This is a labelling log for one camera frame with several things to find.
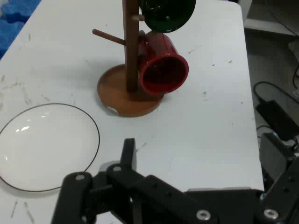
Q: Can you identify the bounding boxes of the black adapter cable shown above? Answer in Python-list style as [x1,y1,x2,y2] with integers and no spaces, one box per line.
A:
[253,81,299,105]

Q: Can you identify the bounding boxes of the dark blue foam mat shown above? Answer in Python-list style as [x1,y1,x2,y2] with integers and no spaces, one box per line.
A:
[0,0,44,60]

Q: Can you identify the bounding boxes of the brown wooden mug tree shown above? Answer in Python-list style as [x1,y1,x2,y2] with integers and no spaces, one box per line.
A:
[92,0,165,118]

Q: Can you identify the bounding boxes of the red enamel mug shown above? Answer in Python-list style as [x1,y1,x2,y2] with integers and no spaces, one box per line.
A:
[137,30,189,95]

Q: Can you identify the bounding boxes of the green enamel mug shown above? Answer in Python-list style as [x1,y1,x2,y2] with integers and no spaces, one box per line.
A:
[139,0,196,33]

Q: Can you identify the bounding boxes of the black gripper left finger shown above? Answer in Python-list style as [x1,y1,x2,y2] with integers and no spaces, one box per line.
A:
[50,138,218,224]

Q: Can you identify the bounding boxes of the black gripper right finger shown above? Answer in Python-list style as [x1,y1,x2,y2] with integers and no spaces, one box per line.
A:
[254,132,299,224]

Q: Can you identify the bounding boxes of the white plate with black rim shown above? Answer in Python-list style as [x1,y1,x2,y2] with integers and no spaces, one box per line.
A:
[0,103,100,192]

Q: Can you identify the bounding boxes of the black power adapter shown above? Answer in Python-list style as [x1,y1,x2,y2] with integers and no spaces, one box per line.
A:
[256,99,299,142]

